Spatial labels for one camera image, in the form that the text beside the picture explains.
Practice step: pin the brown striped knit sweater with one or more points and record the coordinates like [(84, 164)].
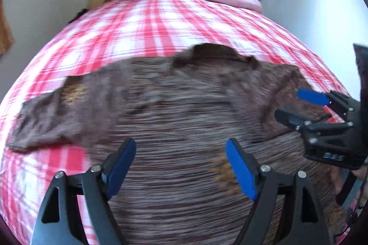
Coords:
[(178, 118)]

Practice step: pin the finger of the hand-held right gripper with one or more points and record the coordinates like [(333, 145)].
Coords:
[(290, 118), (313, 97)]

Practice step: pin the red plaid bed sheet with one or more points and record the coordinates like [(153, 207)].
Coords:
[(149, 29)]

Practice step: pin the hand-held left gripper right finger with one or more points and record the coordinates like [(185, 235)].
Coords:
[(240, 167)]

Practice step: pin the brown wooden board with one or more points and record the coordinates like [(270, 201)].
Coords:
[(5, 29)]

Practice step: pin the dark object beside bed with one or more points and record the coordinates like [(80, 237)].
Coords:
[(78, 15)]

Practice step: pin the person's right hand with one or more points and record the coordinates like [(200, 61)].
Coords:
[(335, 178)]

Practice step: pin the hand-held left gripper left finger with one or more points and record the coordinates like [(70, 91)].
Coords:
[(123, 164)]

